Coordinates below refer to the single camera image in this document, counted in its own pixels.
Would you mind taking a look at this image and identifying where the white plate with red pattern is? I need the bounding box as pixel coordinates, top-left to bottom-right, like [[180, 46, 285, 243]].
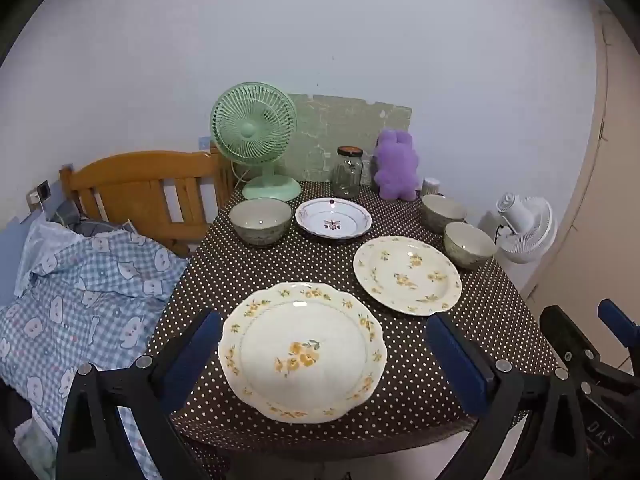
[[294, 198, 373, 240]]

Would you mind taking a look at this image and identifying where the glass jar with dark lid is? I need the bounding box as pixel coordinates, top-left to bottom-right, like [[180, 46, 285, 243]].
[[332, 146, 364, 199]]

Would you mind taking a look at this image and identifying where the green table fan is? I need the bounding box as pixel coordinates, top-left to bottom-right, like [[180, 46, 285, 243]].
[[209, 81, 302, 201]]

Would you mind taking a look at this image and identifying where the cream plate with yellow flowers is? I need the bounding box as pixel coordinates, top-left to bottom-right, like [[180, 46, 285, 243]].
[[218, 281, 388, 424], [353, 236, 462, 317]]

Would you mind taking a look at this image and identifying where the grey striped cloth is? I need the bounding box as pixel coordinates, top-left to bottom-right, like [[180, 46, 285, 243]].
[[52, 200, 136, 236]]

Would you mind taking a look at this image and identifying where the white floor fan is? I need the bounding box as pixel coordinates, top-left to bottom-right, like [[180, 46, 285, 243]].
[[496, 192, 558, 264]]

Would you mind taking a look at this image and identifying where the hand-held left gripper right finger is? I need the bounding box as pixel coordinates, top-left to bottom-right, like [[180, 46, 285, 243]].
[[426, 313, 591, 480]]

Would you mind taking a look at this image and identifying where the blue checkered printed blanket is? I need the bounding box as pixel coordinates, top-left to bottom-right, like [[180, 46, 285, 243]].
[[0, 217, 191, 480]]

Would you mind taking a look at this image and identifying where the purple plush toy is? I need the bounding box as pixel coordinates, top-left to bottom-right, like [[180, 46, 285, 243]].
[[372, 129, 422, 202]]

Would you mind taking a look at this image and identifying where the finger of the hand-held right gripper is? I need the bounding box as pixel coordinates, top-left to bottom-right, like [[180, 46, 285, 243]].
[[539, 304, 603, 386], [597, 298, 640, 376]]

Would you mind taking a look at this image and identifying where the wooden bed headboard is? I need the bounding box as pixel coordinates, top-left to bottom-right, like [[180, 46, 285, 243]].
[[59, 147, 236, 258]]

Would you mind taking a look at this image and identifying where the pale green patterned board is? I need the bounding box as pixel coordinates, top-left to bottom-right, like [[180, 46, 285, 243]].
[[287, 92, 413, 183]]

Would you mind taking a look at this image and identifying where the grey-green ceramic bowl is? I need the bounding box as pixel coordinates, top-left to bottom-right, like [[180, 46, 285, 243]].
[[229, 198, 293, 247], [443, 221, 498, 268], [421, 194, 469, 234]]

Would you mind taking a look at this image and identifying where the wall switch plate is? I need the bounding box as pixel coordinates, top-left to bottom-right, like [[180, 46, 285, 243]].
[[27, 179, 52, 206]]

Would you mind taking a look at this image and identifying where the brown polka-dot tablecloth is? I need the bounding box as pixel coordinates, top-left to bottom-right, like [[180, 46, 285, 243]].
[[145, 180, 561, 480]]

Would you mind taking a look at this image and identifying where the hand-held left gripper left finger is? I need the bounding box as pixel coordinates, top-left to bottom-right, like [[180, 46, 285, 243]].
[[55, 308, 222, 480]]

